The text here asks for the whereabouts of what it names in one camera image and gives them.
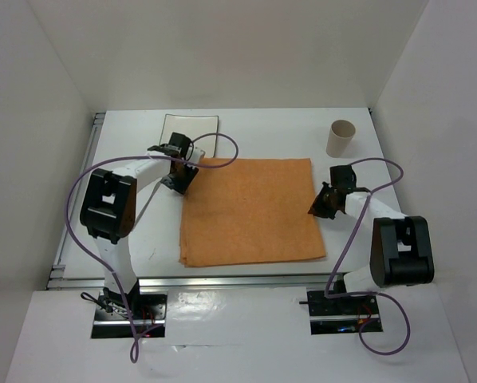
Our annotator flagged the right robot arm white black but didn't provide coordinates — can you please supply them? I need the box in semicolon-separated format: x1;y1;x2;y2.
309;164;435;313

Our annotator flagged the orange cloth placemat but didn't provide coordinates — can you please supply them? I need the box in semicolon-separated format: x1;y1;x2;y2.
179;158;326;267

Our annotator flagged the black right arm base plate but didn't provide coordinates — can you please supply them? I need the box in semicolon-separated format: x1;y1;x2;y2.
301;290;383;335

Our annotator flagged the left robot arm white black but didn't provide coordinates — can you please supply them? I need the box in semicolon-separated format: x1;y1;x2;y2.
80;132;205;318

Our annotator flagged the white square plate black rim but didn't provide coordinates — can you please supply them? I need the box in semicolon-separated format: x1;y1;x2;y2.
160;114;219;158

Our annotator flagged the beige paper cup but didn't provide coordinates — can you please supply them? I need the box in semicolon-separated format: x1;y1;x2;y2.
326;120;357;158

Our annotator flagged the silver knife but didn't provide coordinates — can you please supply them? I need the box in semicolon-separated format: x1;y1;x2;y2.
132;181;162;231

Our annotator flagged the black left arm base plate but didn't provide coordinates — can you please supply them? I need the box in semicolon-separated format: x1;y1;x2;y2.
91;290;169;340

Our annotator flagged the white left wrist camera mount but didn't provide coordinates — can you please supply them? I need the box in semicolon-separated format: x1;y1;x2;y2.
187;147;206;164

